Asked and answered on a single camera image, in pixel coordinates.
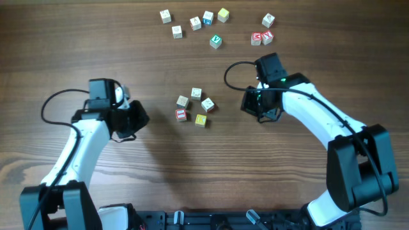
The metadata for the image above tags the yellow letter K block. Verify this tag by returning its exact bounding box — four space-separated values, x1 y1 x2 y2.
195 114 207 128

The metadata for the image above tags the yellow top wooden block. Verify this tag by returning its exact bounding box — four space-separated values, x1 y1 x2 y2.
217 8 229 23

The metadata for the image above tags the wooden block blue side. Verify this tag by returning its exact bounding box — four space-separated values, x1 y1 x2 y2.
176 95 189 109

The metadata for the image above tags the wooden block red number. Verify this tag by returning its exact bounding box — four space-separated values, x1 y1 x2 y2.
262 13 275 28

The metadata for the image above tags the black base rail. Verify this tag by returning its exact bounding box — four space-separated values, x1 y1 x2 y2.
132 209 362 230

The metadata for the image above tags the red letter I block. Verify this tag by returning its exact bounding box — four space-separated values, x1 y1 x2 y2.
175 109 187 121

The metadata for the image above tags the wooden block green side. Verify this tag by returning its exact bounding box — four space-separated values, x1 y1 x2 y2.
171 26 183 39

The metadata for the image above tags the wooden block red side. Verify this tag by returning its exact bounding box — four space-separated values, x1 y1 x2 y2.
191 88 202 101

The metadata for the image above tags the red letter Y block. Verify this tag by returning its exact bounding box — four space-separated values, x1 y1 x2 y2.
261 30 274 45

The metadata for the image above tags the wooden block red drawing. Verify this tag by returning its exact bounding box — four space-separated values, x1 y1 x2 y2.
189 17 202 31

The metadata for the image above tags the blue letter P block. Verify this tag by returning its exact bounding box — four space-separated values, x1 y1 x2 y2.
203 11 214 25

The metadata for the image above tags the red letter M block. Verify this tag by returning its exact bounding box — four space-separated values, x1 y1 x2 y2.
251 32 262 46

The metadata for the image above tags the plain wooden block far left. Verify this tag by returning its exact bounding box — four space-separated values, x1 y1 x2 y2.
160 10 172 24

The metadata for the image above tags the wooden block hand drawing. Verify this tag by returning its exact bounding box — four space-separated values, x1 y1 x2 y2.
201 98 215 112

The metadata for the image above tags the green letter V block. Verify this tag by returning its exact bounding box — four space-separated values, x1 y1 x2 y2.
210 34 222 49

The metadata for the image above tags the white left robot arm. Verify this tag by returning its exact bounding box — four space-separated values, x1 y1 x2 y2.
20 79 150 229

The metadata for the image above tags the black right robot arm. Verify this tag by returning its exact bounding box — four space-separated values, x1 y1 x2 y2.
241 53 399 229

